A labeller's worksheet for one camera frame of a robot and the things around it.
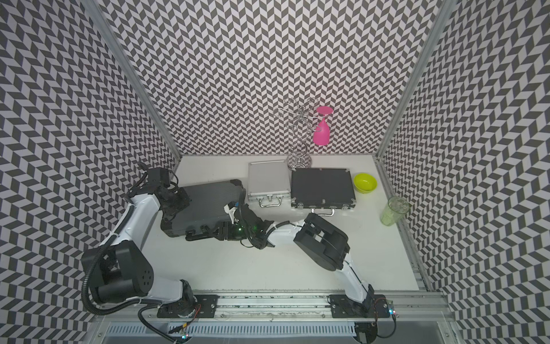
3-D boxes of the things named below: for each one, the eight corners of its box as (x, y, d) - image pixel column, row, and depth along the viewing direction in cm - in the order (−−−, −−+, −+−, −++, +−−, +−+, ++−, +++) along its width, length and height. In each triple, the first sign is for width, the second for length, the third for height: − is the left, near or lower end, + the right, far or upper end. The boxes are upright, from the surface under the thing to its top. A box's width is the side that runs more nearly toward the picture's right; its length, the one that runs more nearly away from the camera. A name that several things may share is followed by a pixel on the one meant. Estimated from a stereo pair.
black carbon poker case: (291, 216, 97) (291, 208, 92) (290, 176, 112) (290, 167, 107) (355, 216, 97) (359, 208, 92) (346, 176, 112) (349, 168, 107)
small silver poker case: (246, 207, 101) (243, 199, 95) (251, 168, 116) (249, 160, 111) (290, 207, 101) (290, 199, 95) (289, 169, 116) (289, 160, 111)
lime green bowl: (353, 195, 104) (356, 189, 100) (349, 179, 111) (352, 173, 106) (376, 195, 104) (379, 189, 100) (370, 179, 111) (374, 173, 107)
